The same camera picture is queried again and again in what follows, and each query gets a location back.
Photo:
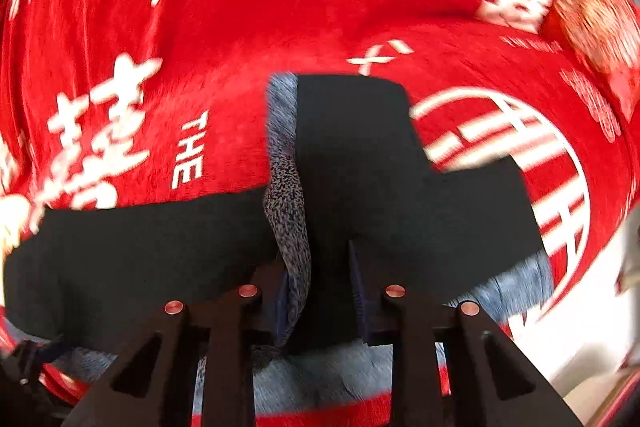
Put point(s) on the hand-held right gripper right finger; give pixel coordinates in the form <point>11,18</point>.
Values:
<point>364,297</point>

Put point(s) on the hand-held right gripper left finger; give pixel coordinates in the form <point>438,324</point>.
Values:
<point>281,302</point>

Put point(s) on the black pants with grey lining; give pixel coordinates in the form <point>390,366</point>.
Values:
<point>360,187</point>

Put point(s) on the red printed blanket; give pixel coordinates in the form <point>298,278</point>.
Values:
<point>210,32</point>

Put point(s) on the red patterned pillow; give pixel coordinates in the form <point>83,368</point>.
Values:
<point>595,32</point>

